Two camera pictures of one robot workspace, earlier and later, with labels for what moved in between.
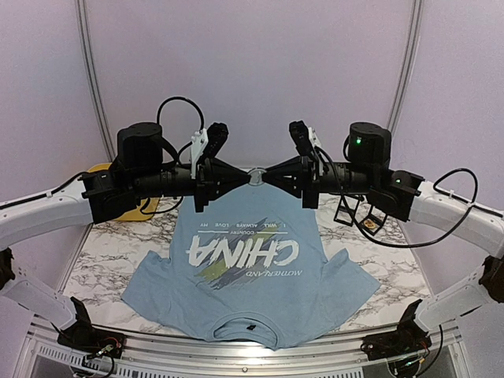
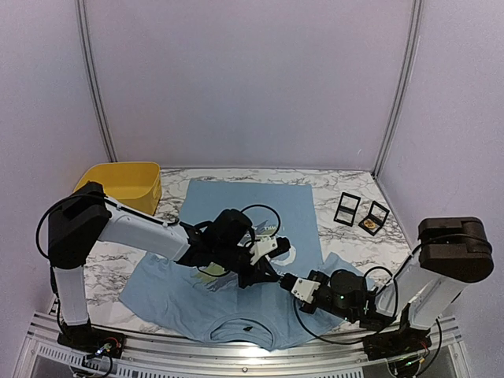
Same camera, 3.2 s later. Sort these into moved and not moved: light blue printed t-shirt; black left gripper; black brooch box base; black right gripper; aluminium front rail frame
Moved: black left gripper; black right gripper
Not moved: black brooch box base; aluminium front rail frame; light blue printed t-shirt
